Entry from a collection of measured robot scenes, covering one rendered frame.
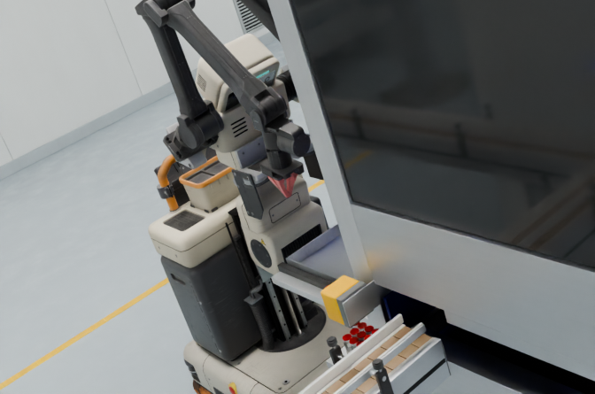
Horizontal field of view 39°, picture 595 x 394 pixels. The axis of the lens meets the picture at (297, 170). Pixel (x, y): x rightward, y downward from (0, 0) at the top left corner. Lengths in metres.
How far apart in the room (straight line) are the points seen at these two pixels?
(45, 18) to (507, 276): 5.82
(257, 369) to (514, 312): 1.58
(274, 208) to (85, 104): 4.64
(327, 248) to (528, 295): 0.89
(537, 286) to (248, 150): 1.26
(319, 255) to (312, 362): 0.74
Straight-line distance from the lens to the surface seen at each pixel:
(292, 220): 2.62
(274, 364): 2.94
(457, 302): 1.60
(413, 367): 1.68
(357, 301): 1.76
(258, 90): 1.99
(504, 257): 1.44
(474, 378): 1.72
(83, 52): 7.07
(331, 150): 1.64
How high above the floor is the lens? 1.96
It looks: 23 degrees down
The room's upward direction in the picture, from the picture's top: 18 degrees counter-clockwise
